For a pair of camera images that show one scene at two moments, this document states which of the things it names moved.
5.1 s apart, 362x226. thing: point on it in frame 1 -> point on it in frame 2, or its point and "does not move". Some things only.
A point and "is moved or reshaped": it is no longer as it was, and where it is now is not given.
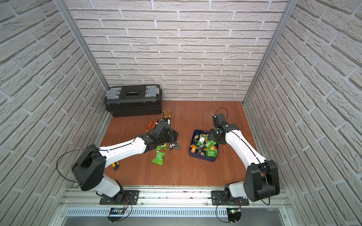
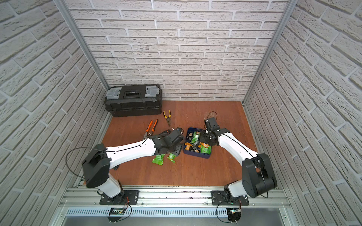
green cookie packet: [159, 159] does not move
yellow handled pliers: [165, 116] does not move
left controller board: [115, 214] does not move
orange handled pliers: [150, 124] does not move
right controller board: [234, 214] does not move
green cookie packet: [159, 147] is moved or reshaped
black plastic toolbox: [134, 100] does not move
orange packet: [193, 148] -> [187, 146]
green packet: [209, 153] -> [204, 150]
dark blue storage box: [201, 148] is moved or reshaped
